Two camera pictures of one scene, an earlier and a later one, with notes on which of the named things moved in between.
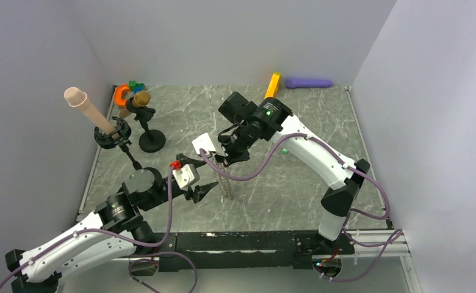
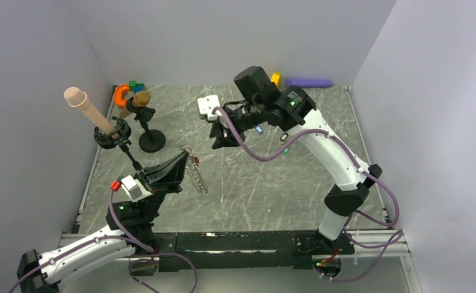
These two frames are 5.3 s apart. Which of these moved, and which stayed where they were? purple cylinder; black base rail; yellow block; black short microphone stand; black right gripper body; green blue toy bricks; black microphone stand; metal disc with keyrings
Moved: metal disc with keyrings; black right gripper body
Stayed: purple cylinder; green blue toy bricks; black microphone stand; black short microphone stand; black base rail; yellow block
